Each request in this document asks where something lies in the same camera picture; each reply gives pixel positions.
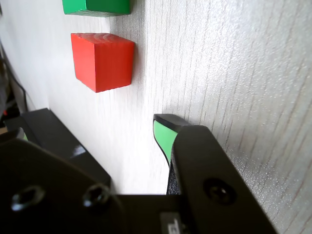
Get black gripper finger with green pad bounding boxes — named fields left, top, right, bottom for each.
left=153, top=113, right=279, bottom=234
left=0, top=108, right=130, bottom=234

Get red wooden cube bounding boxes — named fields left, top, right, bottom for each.
left=71, top=33, right=136, bottom=94

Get green wooden cube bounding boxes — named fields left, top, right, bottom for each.
left=61, top=0, right=131, bottom=18

